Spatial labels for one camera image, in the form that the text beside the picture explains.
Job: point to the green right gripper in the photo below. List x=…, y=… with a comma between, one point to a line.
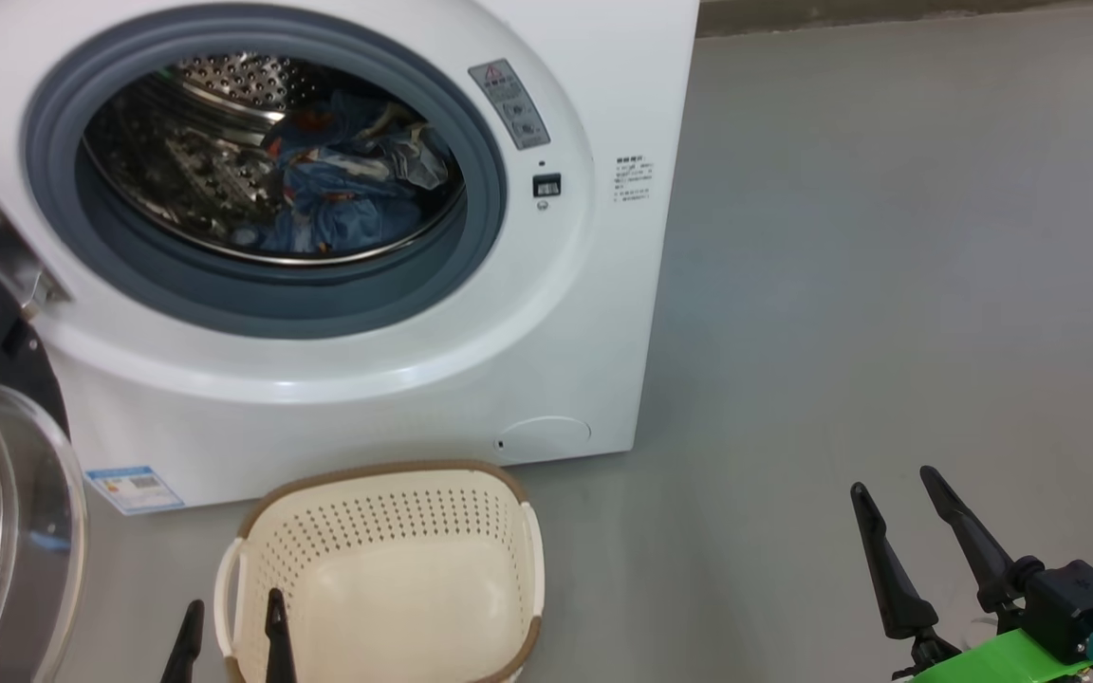
x=1002, y=664

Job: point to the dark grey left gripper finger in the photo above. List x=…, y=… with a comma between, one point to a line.
x=279, y=645
x=184, y=655

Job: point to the blue cartoon print garment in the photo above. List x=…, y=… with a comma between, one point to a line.
x=347, y=218

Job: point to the cream perforated laundry basket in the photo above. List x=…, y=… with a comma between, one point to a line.
x=395, y=588

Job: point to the grey rubber door seal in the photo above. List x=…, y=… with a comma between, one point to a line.
x=224, y=304

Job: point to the white front-load washing machine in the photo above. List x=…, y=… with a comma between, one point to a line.
x=556, y=313

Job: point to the black door latch slot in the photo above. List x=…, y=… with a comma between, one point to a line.
x=546, y=186

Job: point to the blue energy label sticker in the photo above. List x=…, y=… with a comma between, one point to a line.
x=134, y=489

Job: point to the round white filter cover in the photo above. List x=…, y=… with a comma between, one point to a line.
x=546, y=439

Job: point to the perforated steel drum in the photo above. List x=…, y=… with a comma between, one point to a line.
x=176, y=161

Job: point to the grey crumpled garment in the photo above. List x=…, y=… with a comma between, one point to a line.
x=414, y=156

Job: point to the grey warning sticker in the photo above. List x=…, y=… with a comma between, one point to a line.
x=510, y=104

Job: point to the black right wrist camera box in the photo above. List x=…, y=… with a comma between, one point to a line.
x=1073, y=607

